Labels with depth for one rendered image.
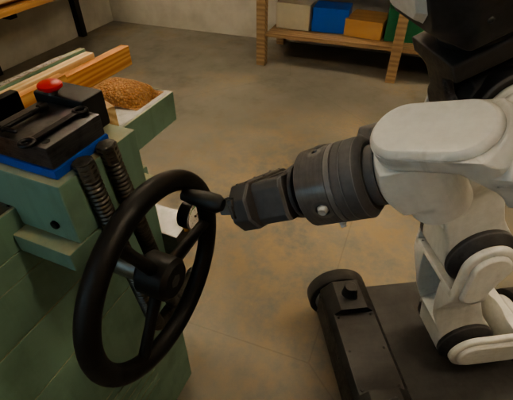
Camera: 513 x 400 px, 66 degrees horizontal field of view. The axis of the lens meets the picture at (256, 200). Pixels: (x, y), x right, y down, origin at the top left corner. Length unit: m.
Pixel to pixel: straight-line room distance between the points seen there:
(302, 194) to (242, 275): 1.19
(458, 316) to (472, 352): 0.11
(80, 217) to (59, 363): 0.33
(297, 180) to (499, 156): 0.19
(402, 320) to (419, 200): 0.95
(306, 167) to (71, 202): 0.27
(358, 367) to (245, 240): 0.76
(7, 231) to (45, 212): 0.07
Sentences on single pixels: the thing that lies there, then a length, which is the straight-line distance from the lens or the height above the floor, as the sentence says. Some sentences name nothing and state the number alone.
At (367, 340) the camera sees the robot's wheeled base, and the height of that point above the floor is 0.19.
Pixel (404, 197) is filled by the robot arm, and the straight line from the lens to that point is 0.41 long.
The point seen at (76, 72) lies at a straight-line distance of 0.84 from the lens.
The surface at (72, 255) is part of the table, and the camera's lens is 0.54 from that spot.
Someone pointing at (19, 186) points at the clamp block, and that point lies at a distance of 0.54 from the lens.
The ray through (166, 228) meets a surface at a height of 0.62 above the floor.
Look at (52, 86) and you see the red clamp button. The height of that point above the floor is 1.02.
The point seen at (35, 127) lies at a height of 1.00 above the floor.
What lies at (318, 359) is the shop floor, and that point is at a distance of 1.41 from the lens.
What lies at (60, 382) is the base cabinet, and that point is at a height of 0.57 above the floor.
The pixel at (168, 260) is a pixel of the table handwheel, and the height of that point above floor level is 0.84.
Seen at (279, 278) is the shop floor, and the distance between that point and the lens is 1.58.
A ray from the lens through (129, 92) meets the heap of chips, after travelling 0.77.
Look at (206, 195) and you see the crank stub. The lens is 0.49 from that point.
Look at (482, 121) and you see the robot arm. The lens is 0.36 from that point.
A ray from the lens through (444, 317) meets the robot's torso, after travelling 1.10.
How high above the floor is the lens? 1.23
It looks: 40 degrees down
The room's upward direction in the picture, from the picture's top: straight up
